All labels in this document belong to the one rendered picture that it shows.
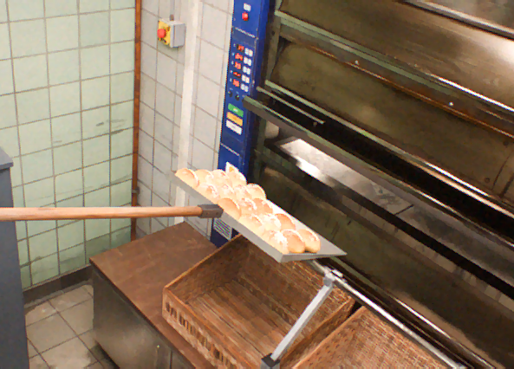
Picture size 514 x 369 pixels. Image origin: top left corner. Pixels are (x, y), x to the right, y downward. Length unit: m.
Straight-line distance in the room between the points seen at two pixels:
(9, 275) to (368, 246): 1.35
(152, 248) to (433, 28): 1.58
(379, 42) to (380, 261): 0.76
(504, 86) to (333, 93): 0.61
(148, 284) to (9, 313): 0.55
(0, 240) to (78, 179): 0.86
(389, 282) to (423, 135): 0.56
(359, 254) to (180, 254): 0.90
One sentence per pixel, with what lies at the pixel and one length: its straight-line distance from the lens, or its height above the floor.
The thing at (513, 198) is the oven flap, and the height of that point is 1.48.
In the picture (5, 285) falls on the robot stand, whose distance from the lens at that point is 2.58.
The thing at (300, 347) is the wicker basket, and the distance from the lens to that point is 2.23.
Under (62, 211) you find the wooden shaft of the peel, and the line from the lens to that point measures 1.56.
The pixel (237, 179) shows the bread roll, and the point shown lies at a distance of 2.23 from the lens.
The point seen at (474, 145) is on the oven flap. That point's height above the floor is 1.57.
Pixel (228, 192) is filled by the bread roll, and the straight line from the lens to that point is 2.05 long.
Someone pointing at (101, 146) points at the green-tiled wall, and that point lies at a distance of 3.19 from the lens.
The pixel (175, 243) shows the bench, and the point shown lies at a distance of 2.89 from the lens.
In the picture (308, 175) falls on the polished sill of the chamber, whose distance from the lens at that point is 2.35.
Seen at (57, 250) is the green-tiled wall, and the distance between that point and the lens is 3.38.
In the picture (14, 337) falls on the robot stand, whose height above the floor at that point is 0.39.
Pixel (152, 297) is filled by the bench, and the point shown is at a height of 0.58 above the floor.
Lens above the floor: 2.33
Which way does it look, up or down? 31 degrees down
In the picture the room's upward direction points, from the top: 8 degrees clockwise
